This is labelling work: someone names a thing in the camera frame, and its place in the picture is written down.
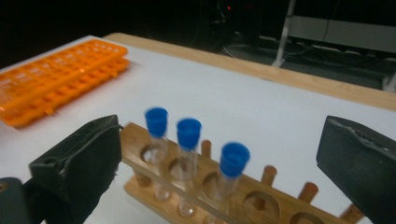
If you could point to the orange plastic test tube rack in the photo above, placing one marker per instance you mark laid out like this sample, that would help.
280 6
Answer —
62 71

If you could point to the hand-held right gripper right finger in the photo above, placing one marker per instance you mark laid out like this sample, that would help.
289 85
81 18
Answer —
361 161

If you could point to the white metal stand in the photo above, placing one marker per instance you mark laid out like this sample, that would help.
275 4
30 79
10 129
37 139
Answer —
342 34

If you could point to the blue-capped glass test tube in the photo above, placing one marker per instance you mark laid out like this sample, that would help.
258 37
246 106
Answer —
188 133
156 121
234 158

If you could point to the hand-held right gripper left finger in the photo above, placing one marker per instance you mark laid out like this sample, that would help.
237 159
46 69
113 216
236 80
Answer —
90 155

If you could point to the white table mat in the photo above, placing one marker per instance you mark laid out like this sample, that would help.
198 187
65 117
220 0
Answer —
249 109

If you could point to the dark equipment with red light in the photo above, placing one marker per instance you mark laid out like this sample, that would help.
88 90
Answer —
229 12

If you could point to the wooden test tube rack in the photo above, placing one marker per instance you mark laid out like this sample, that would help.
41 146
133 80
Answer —
132 146

